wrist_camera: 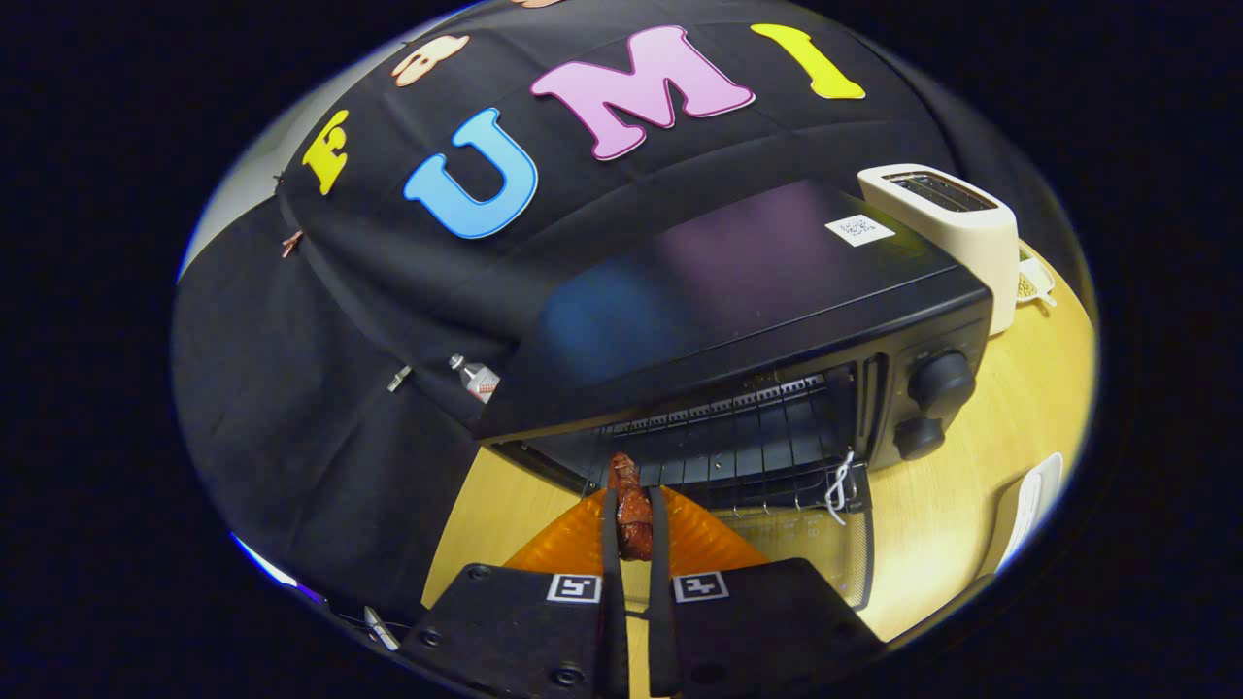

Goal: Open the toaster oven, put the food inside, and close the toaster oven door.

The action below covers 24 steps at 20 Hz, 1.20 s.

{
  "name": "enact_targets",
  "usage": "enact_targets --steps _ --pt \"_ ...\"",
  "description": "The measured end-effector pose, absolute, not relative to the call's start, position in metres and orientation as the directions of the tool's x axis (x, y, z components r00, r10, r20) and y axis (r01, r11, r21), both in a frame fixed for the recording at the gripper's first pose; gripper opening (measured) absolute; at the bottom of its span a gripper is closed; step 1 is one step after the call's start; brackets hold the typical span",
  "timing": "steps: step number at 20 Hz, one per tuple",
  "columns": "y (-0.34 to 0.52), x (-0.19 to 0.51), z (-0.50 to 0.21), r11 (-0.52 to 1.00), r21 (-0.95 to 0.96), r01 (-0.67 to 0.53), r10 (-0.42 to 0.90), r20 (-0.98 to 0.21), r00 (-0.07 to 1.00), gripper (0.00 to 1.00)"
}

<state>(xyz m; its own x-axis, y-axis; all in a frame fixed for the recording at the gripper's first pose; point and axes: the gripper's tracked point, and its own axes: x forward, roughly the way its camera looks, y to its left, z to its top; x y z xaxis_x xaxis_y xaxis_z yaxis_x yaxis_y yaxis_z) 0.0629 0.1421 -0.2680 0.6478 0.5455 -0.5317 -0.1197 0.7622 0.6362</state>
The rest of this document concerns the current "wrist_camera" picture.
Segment black backdrop cloth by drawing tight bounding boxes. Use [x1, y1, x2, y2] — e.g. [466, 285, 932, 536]
[173, 0, 1079, 622]

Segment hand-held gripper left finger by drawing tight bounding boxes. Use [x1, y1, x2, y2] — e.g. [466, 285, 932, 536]
[398, 488, 630, 699]

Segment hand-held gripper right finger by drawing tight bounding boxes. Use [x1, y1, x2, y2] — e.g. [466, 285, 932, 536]
[647, 485, 887, 699]

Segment small white dish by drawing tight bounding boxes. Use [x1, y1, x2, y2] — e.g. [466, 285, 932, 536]
[1015, 248, 1058, 310]

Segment small white plate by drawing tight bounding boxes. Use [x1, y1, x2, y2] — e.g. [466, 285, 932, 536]
[981, 452, 1065, 579]

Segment clear plastic bottle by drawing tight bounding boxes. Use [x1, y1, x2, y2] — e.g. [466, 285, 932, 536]
[448, 353, 502, 405]

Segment white bread toaster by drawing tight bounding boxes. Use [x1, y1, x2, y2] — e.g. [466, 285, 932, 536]
[857, 164, 1021, 337]

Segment black toaster oven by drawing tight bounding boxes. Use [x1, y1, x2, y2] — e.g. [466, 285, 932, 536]
[473, 178, 994, 613]

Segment brown grilled meat piece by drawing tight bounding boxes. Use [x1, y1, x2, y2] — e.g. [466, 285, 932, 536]
[607, 452, 655, 562]

